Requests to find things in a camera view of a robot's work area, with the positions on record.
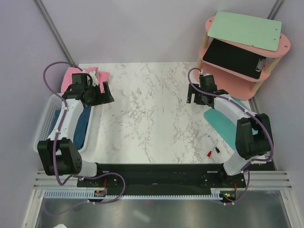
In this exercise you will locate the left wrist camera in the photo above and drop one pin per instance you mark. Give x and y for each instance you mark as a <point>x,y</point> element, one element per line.
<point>81,79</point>

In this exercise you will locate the black cap marker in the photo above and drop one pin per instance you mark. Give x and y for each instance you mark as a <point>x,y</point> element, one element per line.
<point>212,141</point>

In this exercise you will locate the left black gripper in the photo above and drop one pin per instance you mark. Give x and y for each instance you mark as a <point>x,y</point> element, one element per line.
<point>103,98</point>

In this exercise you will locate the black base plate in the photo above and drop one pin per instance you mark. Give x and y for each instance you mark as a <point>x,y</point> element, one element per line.
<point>205,175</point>

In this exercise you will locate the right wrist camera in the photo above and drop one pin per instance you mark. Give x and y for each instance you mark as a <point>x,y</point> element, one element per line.
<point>207,83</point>

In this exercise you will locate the green clipboard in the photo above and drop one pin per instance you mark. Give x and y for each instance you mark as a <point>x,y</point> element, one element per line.
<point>248,30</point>

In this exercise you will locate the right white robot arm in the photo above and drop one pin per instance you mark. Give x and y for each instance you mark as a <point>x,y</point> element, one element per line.
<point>253,132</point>

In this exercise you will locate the white plastic basket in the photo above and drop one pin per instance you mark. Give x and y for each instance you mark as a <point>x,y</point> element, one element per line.
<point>49,119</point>

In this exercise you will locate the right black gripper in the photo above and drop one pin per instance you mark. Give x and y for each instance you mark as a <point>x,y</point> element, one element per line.
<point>191,90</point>

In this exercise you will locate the white cable duct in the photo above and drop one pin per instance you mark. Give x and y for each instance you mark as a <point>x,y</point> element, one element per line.
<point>93,195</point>

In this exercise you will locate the blue t shirt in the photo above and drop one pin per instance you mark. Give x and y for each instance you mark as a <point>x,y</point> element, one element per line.
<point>81,128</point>

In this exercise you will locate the black clipboard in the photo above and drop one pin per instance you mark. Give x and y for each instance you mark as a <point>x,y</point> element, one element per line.
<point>234,58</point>

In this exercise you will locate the teal cutting board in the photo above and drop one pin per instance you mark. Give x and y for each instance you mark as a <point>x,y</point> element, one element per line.
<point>222,125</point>

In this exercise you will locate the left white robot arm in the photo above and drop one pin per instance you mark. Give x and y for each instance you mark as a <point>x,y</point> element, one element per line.
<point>58,153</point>

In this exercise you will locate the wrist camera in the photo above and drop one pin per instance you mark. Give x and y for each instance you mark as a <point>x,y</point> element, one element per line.
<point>207,83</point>
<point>81,79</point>

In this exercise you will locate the red cap marker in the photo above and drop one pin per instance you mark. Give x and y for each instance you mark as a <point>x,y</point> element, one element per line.
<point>212,148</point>

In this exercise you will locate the pink folded t shirt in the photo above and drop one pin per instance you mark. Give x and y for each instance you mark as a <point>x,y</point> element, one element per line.
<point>103,76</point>

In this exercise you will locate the pink three tier shelf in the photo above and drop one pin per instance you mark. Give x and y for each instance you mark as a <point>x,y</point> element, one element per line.
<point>238,85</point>

